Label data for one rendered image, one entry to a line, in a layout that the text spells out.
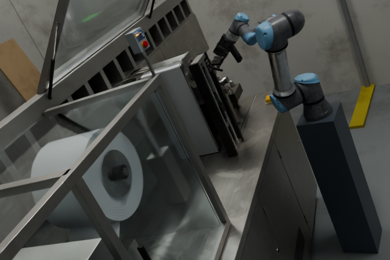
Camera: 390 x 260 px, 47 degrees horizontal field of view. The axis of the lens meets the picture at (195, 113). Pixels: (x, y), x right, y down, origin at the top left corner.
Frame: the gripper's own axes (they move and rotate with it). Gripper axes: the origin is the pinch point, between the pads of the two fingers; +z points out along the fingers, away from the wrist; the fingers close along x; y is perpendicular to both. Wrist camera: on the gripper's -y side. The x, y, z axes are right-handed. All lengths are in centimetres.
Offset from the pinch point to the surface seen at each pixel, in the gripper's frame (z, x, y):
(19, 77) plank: 171, -98, 168
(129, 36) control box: -23, 60, 40
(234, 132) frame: 10.7, 34.6, -25.2
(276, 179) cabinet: 19, 41, -57
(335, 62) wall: 32, -195, -94
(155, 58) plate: 17.6, -2.5, 36.2
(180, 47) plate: 22, -41, 31
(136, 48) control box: -19, 61, 35
